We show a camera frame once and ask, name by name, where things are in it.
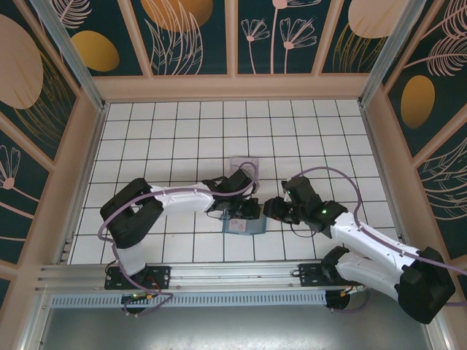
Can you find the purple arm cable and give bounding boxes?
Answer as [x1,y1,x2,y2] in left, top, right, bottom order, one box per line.
[98,161,260,319]
[290,166,467,314]

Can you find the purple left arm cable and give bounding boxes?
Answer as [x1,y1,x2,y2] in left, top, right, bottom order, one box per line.
[98,161,260,319]

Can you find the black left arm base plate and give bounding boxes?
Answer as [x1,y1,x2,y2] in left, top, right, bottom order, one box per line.
[104,265,172,291]

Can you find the aluminium frame post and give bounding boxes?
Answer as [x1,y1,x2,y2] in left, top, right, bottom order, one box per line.
[358,0,439,107]
[29,0,109,112]

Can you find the clear acrylic card stand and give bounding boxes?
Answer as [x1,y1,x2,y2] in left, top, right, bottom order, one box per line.
[229,155,260,185]

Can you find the grey slotted cable duct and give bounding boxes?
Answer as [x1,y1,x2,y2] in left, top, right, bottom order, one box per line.
[48,290,328,308]

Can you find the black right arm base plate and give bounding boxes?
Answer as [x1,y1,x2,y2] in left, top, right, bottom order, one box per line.
[298,262,366,288]

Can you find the grey metal sheet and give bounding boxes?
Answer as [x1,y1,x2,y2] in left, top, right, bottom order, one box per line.
[34,286,444,350]

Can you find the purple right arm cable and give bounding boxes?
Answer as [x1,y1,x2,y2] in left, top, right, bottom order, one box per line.
[290,166,467,314]

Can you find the aluminium mounting rail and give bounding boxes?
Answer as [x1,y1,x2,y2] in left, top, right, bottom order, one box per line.
[35,257,433,292]

